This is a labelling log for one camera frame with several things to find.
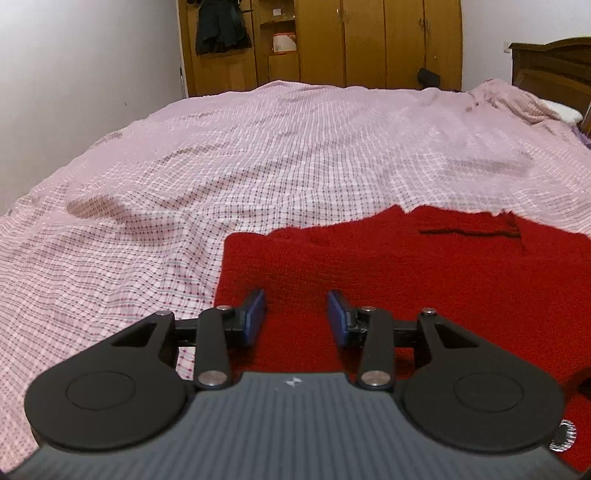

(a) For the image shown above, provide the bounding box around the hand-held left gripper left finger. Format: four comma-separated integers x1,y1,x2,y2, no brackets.
110,289,268,389

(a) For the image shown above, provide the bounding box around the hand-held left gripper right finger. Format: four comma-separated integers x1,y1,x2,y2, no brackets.
326,289,482,389

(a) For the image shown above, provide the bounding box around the red knit sweater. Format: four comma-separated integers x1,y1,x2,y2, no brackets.
213,205,591,472

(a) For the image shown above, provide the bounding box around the pink checked bedsheet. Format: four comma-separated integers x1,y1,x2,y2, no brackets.
0,78,591,457

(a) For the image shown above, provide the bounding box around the white and orange container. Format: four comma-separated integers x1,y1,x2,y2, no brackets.
271,32,299,57

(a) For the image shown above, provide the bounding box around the wooden wardrobe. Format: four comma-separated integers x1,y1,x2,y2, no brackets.
178,0,463,99

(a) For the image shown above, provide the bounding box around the dark hanging garment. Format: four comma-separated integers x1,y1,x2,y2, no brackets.
194,0,253,57

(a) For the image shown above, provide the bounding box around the white pillow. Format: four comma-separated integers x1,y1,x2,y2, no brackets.
539,98,583,124

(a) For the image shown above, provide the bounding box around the dark wooden headboard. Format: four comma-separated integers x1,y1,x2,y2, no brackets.
508,38,591,136

